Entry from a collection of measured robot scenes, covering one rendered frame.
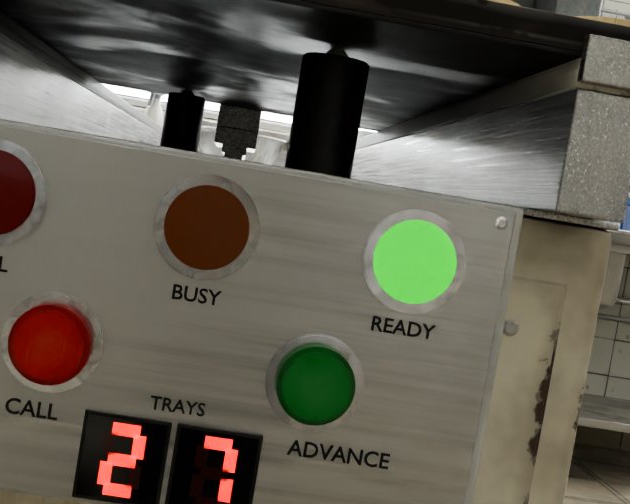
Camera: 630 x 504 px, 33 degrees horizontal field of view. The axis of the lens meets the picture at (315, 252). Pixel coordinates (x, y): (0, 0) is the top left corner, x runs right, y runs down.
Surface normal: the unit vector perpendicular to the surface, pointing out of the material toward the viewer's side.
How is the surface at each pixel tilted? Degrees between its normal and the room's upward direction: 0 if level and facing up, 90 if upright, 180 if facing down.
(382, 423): 90
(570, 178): 90
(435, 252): 90
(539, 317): 90
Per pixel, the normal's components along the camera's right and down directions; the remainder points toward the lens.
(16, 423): 0.07, 0.07
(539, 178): -0.98, -0.16
